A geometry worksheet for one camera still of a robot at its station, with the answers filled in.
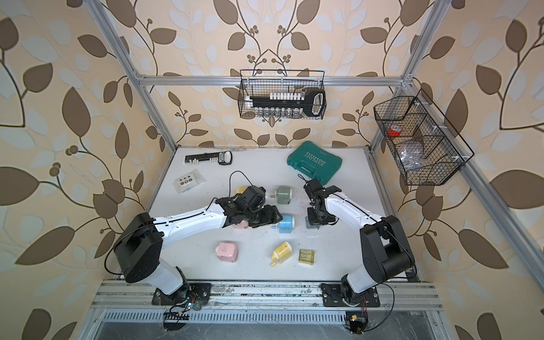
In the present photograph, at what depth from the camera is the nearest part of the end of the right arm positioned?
2.13 ft

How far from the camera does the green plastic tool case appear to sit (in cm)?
107

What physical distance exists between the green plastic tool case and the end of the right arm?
0.29m
